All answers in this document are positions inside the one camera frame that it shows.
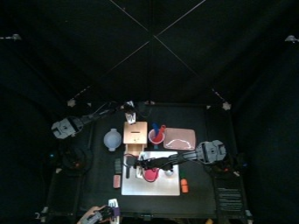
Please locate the wooden drawer box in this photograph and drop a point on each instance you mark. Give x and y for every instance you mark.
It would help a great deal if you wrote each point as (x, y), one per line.
(135, 131)

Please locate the person's hand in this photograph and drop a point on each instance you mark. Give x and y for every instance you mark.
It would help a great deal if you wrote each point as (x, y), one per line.
(88, 217)

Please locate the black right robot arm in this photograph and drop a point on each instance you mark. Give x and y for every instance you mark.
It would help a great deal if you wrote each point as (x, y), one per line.
(210, 151)

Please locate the blue utensil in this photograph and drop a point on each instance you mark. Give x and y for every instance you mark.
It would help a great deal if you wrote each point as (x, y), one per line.
(155, 128)

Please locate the black utensil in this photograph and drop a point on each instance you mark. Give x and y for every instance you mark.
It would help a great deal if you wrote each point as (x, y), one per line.
(127, 168)

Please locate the red cup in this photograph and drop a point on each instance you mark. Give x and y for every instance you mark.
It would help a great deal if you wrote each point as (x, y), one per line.
(156, 138)

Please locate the silver frame corner bracket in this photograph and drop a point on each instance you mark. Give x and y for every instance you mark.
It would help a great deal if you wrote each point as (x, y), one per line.
(291, 38)
(71, 102)
(15, 37)
(226, 105)

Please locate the pink block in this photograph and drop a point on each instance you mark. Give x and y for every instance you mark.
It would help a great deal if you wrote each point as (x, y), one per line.
(116, 181)

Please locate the pale blue bowl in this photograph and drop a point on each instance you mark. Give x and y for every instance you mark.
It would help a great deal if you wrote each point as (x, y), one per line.
(112, 139)

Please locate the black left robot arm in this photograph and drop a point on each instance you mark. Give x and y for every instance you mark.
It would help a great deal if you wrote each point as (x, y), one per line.
(65, 128)

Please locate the wooden drawer with red front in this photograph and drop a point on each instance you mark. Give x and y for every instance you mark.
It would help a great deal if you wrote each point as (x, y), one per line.
(133, 149)

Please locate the orange toy piece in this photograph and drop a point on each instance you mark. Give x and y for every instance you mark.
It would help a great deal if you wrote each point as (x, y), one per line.
(184, 186)

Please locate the dark green block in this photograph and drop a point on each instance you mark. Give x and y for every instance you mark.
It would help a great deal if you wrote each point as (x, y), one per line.
(117, 165)

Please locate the pink tray with clear lid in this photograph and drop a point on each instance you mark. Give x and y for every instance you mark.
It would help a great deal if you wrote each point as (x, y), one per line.
(179, 138)

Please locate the red utensil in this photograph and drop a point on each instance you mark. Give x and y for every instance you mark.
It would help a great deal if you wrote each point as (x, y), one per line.
(162, 129)

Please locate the flat red dough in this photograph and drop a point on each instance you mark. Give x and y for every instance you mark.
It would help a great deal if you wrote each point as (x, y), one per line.
(151, 175)

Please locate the white cutting board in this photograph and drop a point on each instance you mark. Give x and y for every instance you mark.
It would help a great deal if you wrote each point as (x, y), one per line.
(163, 186)

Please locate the small green toy piece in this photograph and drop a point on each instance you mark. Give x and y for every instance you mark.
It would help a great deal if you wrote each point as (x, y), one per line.
(182, 174)

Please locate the small silver metal cup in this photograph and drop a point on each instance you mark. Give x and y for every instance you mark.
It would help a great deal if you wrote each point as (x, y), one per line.
(168, 172)

